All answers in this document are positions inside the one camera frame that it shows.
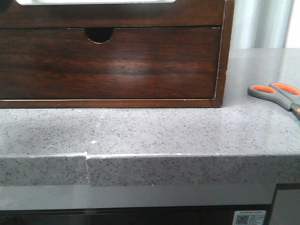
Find white QR code sticker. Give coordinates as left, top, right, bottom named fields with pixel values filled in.
left=232, top=210, right=266, bottom=225

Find grey window curtain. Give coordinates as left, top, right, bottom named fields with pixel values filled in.
left=231, top=0, right=294, bottom=49

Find dark wooden drawer cabinet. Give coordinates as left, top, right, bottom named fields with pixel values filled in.
left=0, top=0, right=234, bottom=108

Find dark under-counter appliance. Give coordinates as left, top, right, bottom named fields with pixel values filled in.
left=0, top=204, right=271, bottom=225

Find grey orange handled scissors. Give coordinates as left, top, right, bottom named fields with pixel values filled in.
left=247, top=82, right=300, bottom=119

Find dark wooden drawer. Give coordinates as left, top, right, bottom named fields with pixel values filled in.
left=0, top=0, right=225, bottom=29
left=0, top=27, right=221, bottom=99

